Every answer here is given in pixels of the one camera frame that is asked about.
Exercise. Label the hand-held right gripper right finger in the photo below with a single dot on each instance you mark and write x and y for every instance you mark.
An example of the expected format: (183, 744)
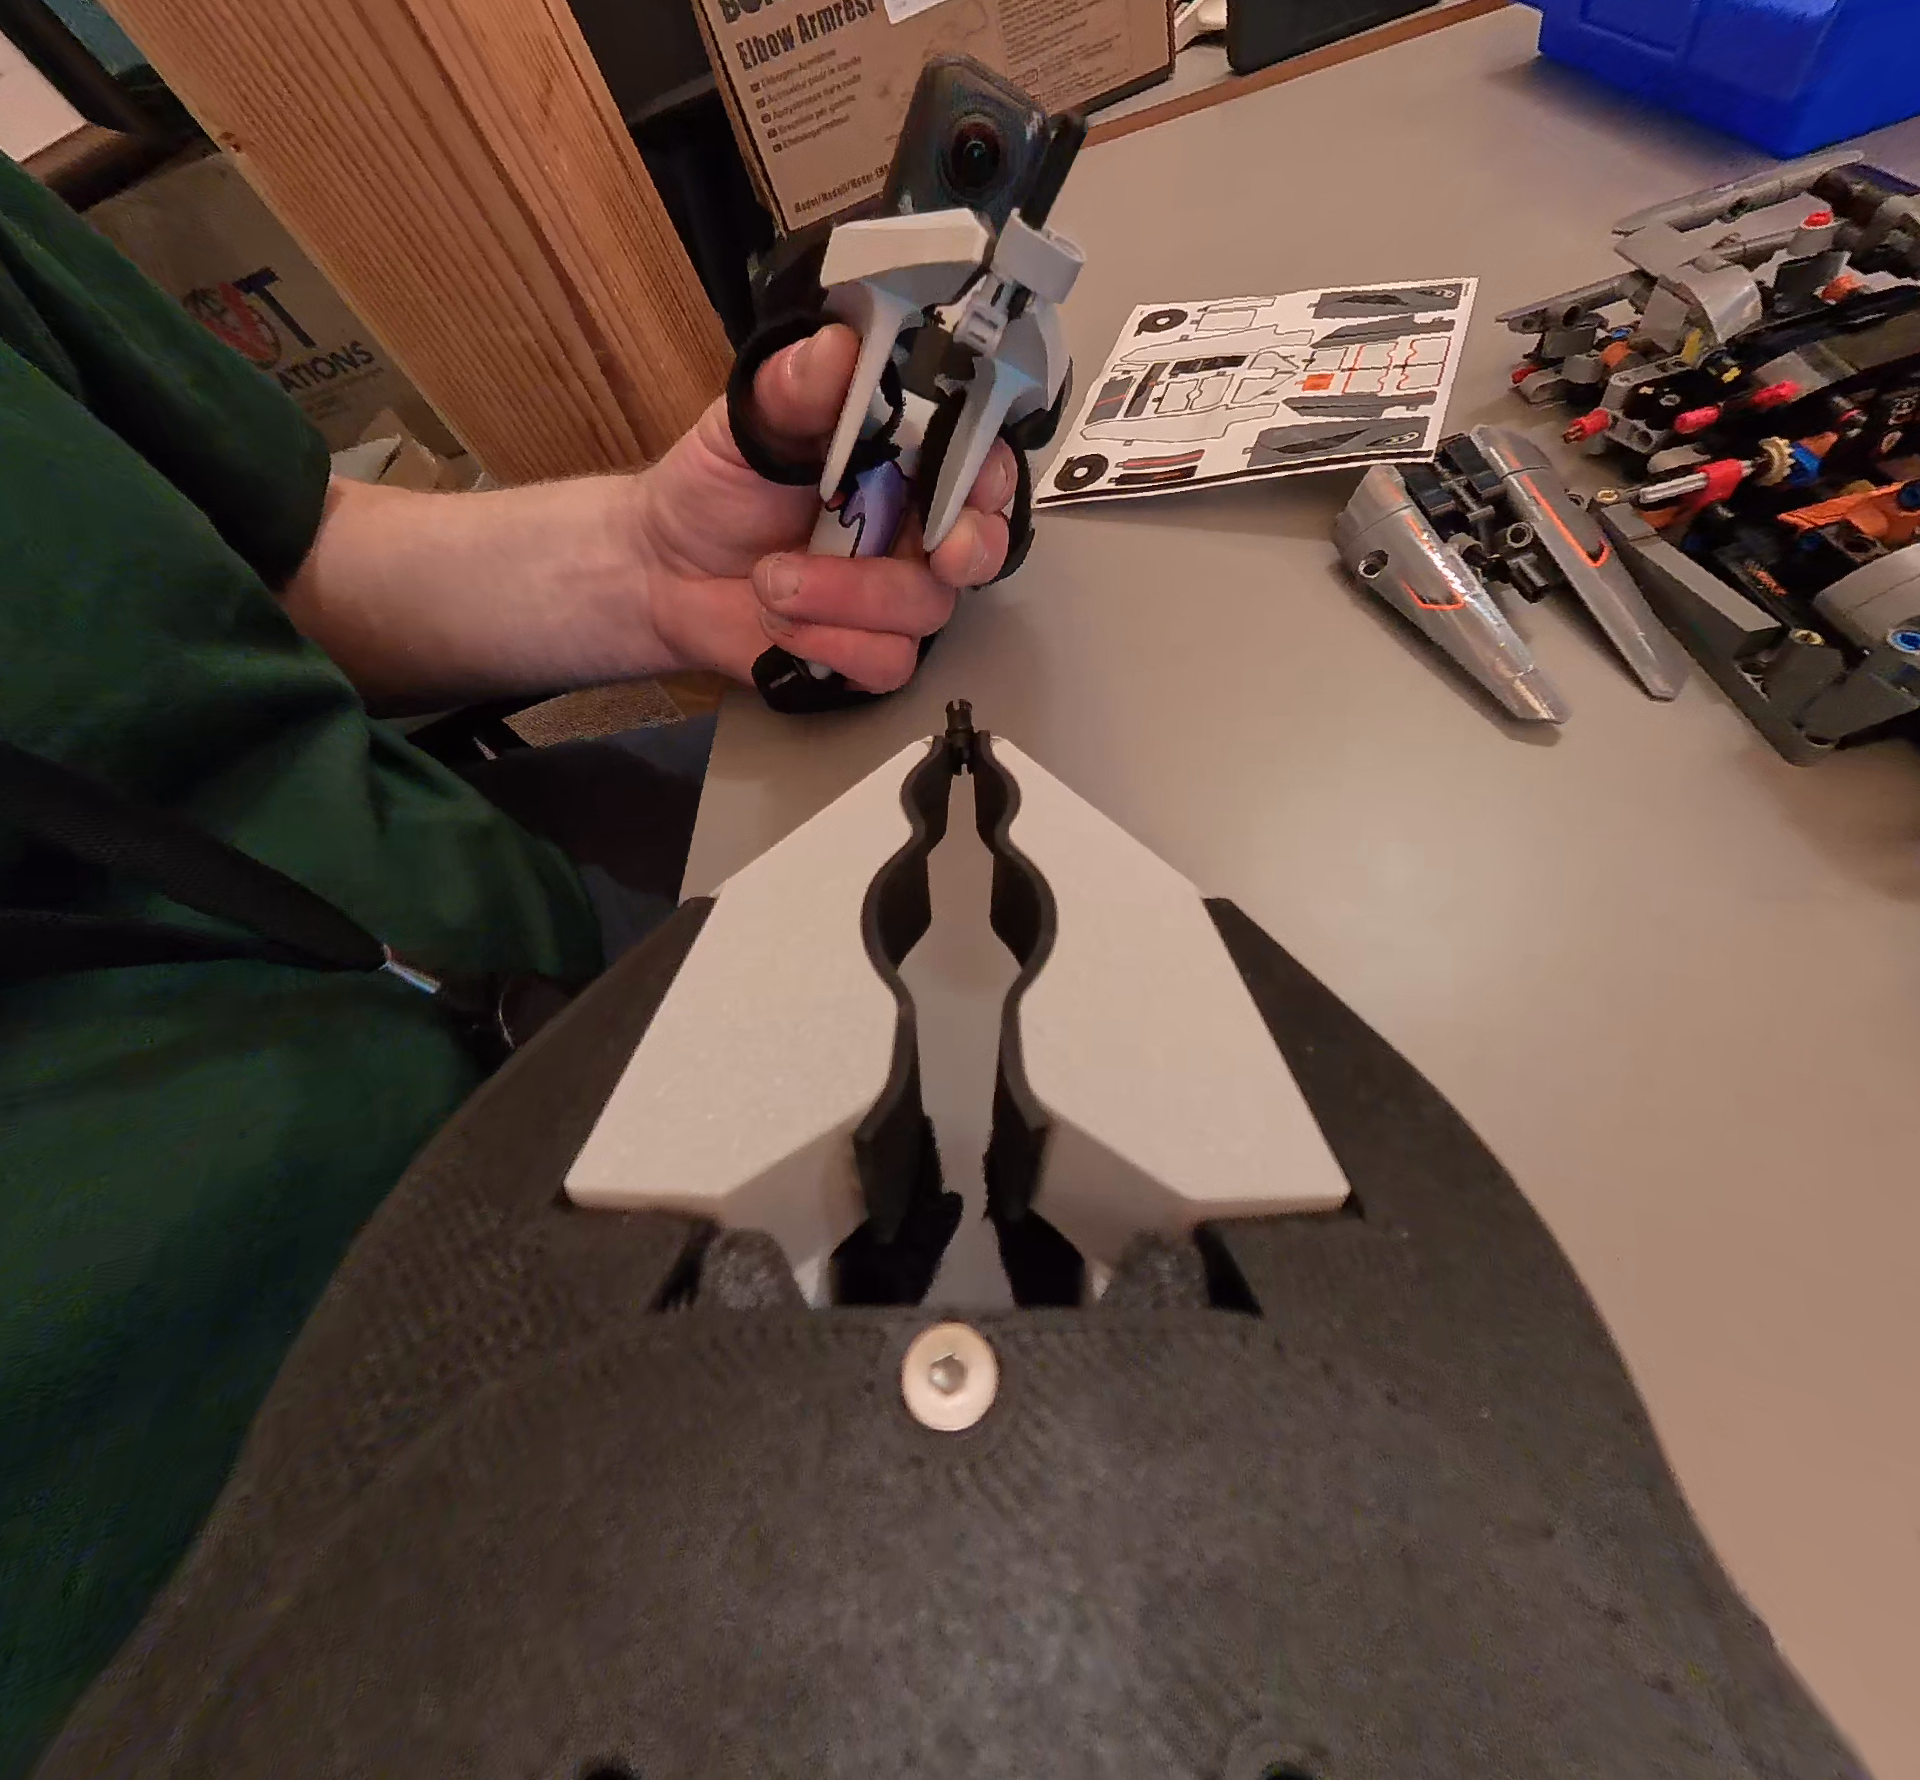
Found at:
(1171, 1061)

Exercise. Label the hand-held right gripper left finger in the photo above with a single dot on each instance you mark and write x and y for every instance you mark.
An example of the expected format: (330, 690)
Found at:
(735, 1061)

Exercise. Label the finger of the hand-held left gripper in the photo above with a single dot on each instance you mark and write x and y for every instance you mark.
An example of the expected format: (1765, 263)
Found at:
(900, 253)
(1051, 363)

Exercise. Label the light grey lego connector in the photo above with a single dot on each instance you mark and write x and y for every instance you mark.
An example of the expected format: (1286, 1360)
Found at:
(990, 310)

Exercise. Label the grey lego fin assembly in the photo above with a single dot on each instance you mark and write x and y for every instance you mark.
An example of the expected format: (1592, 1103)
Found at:
(1425, 564)

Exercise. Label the lego technic car chassis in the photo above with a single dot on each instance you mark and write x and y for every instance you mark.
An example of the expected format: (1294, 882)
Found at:
(1770, 460)

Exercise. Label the lego sticker sheet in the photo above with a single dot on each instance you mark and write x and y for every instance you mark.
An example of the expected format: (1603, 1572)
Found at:
(1275, 370)

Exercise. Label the brown cardboard box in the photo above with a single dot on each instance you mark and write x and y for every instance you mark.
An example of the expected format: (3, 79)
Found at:
(841, 41)

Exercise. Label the wooden pillar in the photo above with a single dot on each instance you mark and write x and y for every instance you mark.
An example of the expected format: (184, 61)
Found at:
(374, 85)

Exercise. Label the cardboard box red print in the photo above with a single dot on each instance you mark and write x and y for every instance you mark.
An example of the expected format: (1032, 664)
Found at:
(271, 310)

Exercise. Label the blue plastic parts bin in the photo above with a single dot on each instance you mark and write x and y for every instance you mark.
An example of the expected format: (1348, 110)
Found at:
(1725, 54)

